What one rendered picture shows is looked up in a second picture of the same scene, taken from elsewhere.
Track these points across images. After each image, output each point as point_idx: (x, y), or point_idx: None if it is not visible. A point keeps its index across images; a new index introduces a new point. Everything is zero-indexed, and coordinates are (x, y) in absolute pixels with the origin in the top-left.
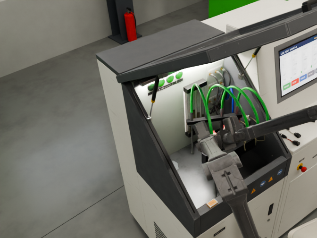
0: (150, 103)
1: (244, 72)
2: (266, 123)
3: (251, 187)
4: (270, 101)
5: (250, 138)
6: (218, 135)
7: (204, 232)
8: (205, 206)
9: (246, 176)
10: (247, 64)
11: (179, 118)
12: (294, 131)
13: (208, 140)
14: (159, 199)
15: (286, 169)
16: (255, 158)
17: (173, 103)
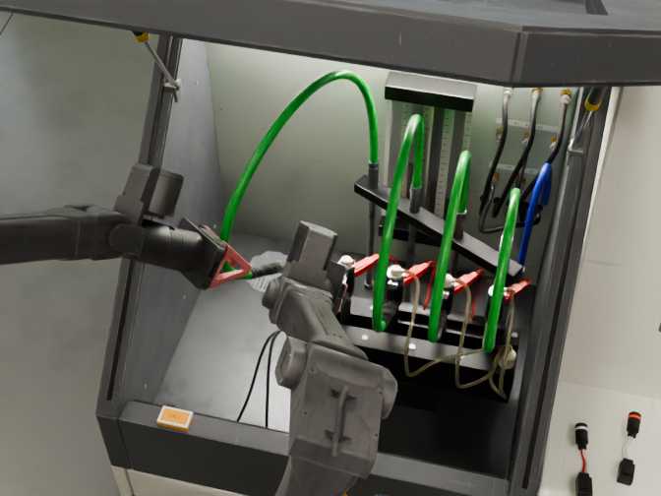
0: (259, 55)
1: (592, 149)
2: (297, 307)
3: None
4: (624, 303)
5: (273, 321)
6: (215, 246)
7: (147, 473)
8: (158, 411)
9: (399, 454)
10: (580, 124)
11: (365, 161)
12: (643, 456)
13: (38, 214)
14: None
15: None
16: (489, 436)
17: (345, 100)
